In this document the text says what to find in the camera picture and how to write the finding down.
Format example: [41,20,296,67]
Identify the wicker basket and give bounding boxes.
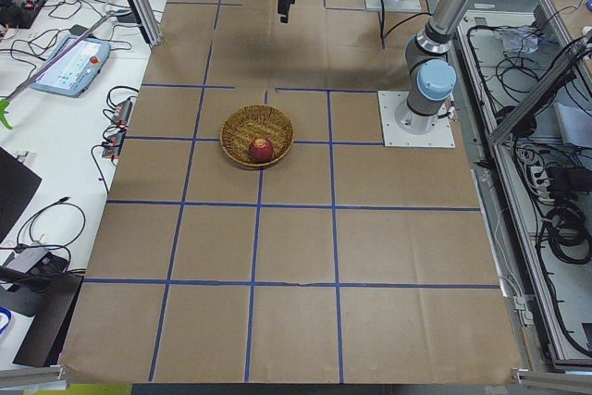
[219,105,294,169]

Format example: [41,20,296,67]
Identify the teach pendant tablet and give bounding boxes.
[31,37,111,97]

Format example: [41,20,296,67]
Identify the red apple in basket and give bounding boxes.
[248,137,274,164]

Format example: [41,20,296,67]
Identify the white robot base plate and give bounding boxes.
[377,91,455,149]

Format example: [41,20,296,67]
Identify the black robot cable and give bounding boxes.
[364,0,434,40]

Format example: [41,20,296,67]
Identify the reacher stick green tip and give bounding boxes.
[1,9,117,130]

